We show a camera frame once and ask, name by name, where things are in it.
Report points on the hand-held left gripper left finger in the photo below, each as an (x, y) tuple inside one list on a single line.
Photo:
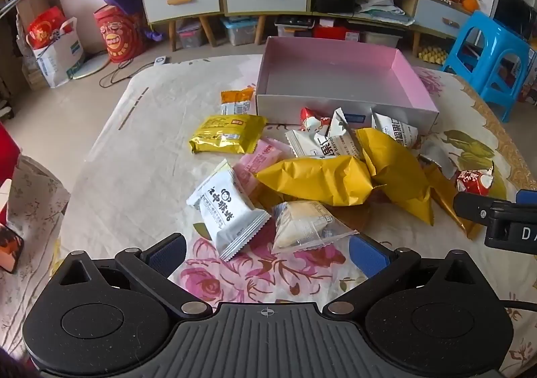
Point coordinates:
[(172, 254)]

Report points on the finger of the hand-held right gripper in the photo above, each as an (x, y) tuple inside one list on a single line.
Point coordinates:
[(472, 205), (527, 196)]

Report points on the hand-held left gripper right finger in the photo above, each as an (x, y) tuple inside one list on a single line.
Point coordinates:
[(369, 256)]

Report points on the red white snack packet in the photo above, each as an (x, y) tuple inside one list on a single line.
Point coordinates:
[(310, 120), (472, 181)]

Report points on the gold snack bag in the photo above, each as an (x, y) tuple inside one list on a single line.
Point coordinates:
[(444, 197), (394, 168), (314, 181)]

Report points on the silver packet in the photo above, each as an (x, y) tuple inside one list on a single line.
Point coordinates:
[(436, 155)]

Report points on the white black-print snack packet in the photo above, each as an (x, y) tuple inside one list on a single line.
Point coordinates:
[(226, 210)]

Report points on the clear pastry packet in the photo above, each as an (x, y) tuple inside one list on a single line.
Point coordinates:
[(302, 223)]

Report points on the white nut packet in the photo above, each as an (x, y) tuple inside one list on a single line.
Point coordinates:
[(394, 128), (308, 143), (344, 135)]

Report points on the pink snack packet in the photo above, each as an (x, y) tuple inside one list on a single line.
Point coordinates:
[(256, 160)]

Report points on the yellow red-label snack packet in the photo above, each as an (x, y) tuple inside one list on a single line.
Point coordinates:
[(226, 132)]

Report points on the orange snack packet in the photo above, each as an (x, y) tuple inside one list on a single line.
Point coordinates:
[(235, 99)]

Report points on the pink cardboard box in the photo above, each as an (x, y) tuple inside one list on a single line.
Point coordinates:
[(335, 67)]

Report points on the white floral cloth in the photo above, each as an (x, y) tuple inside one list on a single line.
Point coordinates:
[(37, 202)]

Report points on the blue plastic stool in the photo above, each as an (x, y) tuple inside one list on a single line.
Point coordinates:
[(491, 55)]

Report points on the yellow bottle pack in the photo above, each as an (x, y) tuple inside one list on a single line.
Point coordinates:
[(432, 55)]

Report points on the black appliance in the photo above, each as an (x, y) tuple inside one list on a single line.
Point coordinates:
[(512, 13)]

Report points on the low wooden cabinet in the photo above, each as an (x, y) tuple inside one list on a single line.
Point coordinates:
[(415, 26)]

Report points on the wide clear storage bin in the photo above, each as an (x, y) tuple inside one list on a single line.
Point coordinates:
[(379, 38)]

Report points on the red chair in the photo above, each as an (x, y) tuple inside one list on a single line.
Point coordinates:
[(8, 151)]

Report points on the small white device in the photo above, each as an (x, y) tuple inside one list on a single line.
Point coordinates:
[(160, 61)]

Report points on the white low cabinet drawer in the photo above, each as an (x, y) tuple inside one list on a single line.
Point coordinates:
[(432, 11)]

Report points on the orange fruit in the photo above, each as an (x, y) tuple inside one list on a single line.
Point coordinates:
[(470, 4)]

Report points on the white round floor plate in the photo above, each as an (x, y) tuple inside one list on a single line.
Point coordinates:
[(90, 65)]

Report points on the pile of clothes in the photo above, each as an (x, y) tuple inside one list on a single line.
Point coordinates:
[(384, 7)]

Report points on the red box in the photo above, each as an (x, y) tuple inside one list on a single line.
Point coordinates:
[(335, 33)]

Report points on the white paper bag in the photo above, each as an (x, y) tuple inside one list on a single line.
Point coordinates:
[(58, 61)]

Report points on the red cartoon bag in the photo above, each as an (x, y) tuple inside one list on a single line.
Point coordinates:
[(119, 34)]

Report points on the clear blue-lid storage bin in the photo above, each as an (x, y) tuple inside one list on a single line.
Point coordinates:
[(239, 32)]

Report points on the clear bin with black lid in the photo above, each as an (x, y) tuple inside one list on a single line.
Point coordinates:
[(293, 28)]

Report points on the red gift bag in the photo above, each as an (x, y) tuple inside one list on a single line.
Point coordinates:
[(46, 28)]

